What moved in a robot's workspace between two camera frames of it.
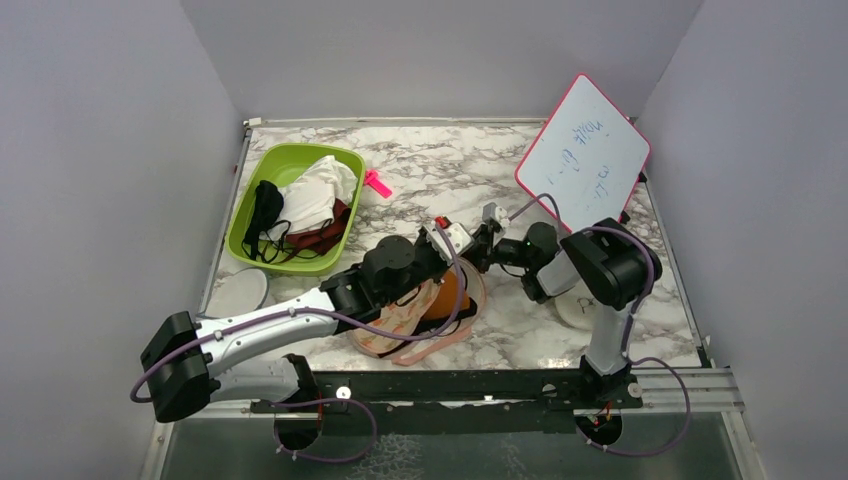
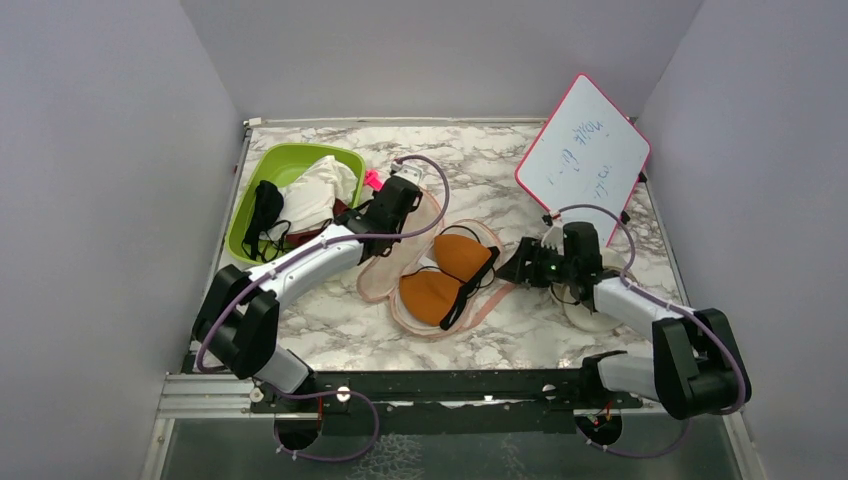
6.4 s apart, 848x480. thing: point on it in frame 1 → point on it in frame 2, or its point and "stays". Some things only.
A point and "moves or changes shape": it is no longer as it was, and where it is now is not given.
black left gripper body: (426, 266) → (399, 228)
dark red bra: (319, 241) stays
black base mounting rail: (518, 401) stays
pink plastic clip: (371, 178) stays
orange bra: (449, 304) moves or changes shape
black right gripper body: (498, 250) → (556, 267)
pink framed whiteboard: (590, 154) stays
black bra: (265, 236) stays
